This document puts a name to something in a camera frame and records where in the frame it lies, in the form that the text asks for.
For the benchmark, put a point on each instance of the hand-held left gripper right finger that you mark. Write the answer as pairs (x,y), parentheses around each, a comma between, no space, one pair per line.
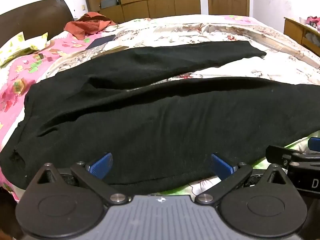
(221,167)

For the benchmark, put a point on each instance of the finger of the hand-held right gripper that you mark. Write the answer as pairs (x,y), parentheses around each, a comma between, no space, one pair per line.
(280,153)
(314,143)

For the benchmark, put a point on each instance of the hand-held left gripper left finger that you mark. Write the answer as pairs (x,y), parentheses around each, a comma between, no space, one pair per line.
(101,167)

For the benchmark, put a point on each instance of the black pants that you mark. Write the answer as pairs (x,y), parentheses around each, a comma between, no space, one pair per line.
(150,120)

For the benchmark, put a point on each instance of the wooden side cabinet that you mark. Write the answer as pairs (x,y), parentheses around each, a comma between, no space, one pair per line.
(293,31)

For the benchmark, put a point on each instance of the pink printed bedsheet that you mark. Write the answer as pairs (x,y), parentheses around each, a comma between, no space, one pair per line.
(15,90)

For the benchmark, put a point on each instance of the pile of clothes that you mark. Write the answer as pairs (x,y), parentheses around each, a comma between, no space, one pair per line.
(312,21)

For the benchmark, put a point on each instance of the dark blue notebook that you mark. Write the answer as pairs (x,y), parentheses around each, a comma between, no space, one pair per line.
(101,42)

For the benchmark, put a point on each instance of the white floral quilt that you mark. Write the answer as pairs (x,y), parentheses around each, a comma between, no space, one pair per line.
(190,30)

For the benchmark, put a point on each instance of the orange-red cloth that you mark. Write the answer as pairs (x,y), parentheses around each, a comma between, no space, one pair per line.
(87,25)

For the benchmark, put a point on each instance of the yellow-green printed pillow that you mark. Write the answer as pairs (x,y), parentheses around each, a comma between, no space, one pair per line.
(22,45)

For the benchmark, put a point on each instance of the dark brown headboard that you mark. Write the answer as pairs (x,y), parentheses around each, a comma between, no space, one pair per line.
(32,17)

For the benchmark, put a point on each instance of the blue-grey box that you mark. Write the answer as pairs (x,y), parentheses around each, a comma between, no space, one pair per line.
(109,2)

